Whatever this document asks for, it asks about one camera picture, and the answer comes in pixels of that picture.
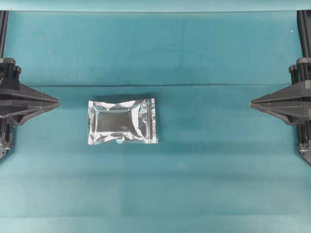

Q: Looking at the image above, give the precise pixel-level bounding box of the silver zip bag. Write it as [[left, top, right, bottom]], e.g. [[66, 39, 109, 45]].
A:
[[87, 98, 158, 145]]

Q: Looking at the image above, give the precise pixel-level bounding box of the teal table cloth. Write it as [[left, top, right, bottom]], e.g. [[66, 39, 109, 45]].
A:
[[0, 11, 311, 233]]

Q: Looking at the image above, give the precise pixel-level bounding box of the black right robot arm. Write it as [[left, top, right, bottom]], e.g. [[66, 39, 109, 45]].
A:
[[251, 10, 311, 164]]

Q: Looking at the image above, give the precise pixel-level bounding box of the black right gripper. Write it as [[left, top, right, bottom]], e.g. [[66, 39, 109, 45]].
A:
[[251, 57, 311, 163]]

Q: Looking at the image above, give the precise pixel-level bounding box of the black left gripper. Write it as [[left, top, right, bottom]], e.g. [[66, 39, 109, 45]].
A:
[[0, 58, 60, 159]]

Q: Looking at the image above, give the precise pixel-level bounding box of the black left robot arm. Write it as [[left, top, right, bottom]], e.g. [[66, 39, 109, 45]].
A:
[[0, 11, 60, 159]]

